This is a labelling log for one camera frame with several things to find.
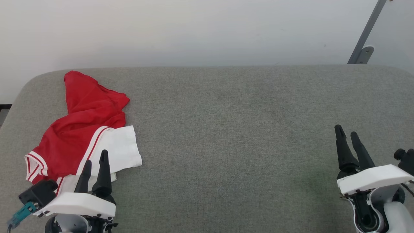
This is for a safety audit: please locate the grey metal bracket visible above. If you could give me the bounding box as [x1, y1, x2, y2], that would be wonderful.
[347, 0, 388, 64]

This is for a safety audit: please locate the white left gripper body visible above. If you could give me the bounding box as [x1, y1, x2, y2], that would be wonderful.
[34, 193, 119, 233]

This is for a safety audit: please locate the red and white shirt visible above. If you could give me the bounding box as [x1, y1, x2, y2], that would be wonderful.
[25, 71, 143, 196]

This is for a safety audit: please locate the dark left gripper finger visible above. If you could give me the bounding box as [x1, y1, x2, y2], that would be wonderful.
[74, 160, 92, 194]
[92, 150, 114, 198]

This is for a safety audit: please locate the teal left camera connector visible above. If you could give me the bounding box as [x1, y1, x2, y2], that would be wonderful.
[7, 201, 37, 229]

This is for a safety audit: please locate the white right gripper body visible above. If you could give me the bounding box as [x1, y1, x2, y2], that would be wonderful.
[337, 164, 414, 233]

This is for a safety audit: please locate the grey fabric sofa seat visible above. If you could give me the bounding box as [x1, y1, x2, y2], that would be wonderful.
[0, 65, 414, 233]

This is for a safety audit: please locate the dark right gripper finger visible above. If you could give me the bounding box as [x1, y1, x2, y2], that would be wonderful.
[334, 125, 360, 175]
[350, 131, 376, 171]

